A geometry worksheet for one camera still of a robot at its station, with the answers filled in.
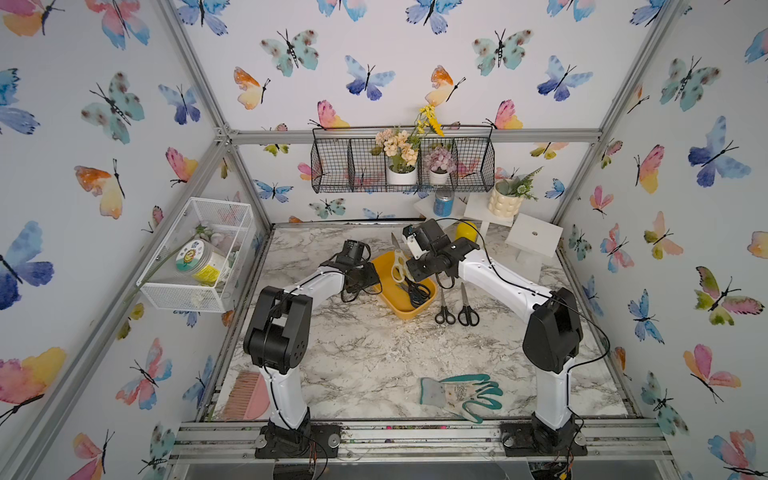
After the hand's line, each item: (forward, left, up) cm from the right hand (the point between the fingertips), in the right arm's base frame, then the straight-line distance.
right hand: (417, 261), depth 89 cm
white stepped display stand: (+13, -36, -2) cm, 38 cm away
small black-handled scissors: (-8, -10, -16) cm, 21 cm away
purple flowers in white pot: (+22, -6, +18) cm, 30 cm away
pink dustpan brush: (-36, +43, -15) cm, 58 cm away
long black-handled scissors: (-8, -17, -17) cm, 25 cm away
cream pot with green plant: (+14, -25, +13) cm, 31 cm away
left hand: (+2, +12, -10) cm, 16 cm away
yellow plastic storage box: (-3, +6, -15) cm, 17 cm away
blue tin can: (+21, -8, +4) cm, 23 cm away
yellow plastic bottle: (+19, -17, -5) cm, 26 cm away
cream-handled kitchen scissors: (-4, +5, 0) cm, 6 cm away
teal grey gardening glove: (-32, -12, -16) cm, 37 cm away
